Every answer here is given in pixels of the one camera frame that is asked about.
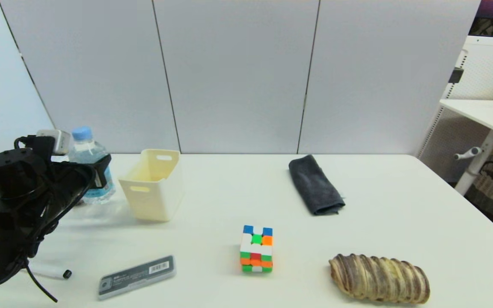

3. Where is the grey pencil case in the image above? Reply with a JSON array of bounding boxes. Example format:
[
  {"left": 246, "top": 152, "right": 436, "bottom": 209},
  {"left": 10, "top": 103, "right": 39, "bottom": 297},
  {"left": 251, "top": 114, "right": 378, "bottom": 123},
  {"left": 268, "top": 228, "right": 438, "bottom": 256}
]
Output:
[{"left": 98, "top": 255, "right": 176, "bottom": 300}]

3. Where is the white marker black cap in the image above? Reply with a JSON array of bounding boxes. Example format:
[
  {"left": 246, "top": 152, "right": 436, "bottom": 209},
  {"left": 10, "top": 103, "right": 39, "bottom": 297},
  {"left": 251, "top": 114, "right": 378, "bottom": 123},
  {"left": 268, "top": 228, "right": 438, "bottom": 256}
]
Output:
[{"left": 28, "top": 265, "right": 73, "bottom": 280}]

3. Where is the brown striped bread loaf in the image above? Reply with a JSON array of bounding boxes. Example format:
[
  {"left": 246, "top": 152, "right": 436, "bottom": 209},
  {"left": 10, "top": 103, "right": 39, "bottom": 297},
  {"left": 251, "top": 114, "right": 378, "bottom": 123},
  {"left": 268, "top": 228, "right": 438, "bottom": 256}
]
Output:
[{"left": 329, "top": 253, "right": 431, "bottom": 304}]

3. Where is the grey crank handle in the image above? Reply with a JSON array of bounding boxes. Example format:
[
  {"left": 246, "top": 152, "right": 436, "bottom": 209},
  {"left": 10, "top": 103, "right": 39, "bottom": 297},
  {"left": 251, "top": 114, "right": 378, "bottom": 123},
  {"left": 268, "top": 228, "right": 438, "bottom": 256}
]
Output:
[{"left": 452, "top": 147, "right": 482, "bottom": 161}]

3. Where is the white side table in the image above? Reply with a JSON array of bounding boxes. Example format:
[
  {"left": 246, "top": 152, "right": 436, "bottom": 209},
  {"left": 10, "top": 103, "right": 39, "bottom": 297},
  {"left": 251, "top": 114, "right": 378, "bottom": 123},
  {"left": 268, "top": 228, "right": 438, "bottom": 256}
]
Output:
[{"left": 438, "top": 99, "right": 493, "bottom": 196}]

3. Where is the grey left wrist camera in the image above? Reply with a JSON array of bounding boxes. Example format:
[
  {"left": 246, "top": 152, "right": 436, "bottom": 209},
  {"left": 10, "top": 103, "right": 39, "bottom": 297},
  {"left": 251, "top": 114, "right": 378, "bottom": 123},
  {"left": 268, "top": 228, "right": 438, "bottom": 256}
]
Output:
[{"left": 36, "top": 130, "right": 71, "bottom": 156}]

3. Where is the cream plastic storage bin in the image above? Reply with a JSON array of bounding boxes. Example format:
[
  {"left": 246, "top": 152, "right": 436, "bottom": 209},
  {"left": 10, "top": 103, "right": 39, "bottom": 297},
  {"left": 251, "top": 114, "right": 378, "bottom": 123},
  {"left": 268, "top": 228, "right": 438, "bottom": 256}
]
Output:
[{"left": 118, "top": 149, "right": 186, "bottom": 222}]

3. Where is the white pegboard panel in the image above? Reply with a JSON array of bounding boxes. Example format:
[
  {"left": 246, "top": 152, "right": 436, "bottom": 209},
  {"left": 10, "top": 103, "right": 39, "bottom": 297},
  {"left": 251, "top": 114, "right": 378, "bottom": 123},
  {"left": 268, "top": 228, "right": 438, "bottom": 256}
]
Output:
[{"left": 416, "top": 36, "right": 493, "bottom": 160}]

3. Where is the folded dark grey towel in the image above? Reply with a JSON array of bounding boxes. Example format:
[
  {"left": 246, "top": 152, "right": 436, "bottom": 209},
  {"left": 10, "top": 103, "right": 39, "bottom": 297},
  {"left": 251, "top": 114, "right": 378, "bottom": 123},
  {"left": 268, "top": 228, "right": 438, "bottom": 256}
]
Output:
[{"left": 288, "top": 155, "right": 345, "bottom": 216}]

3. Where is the multicoloured puzzle cube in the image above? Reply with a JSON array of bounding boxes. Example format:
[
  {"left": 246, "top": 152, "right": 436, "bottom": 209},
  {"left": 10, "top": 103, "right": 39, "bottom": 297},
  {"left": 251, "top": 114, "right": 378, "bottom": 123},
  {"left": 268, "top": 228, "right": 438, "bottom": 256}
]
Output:
[{"left": 240, "top": 225, "right": 273, "bottom": 273}]

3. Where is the clear water bottle blue label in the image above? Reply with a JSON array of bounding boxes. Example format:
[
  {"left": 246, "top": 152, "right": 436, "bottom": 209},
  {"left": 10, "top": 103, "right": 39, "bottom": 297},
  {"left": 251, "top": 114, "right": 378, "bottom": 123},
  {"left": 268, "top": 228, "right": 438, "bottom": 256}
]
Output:
[{"left": 68, "top": 126, "right": 116, "bottom": 205}]

